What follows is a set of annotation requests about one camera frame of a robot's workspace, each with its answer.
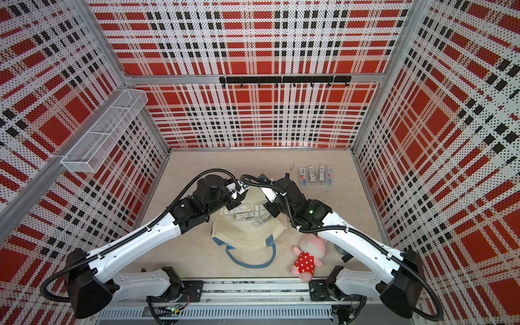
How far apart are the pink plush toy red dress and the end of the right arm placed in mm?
313

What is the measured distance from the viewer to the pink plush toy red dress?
75cm

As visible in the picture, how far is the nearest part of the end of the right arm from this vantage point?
1.66 feet
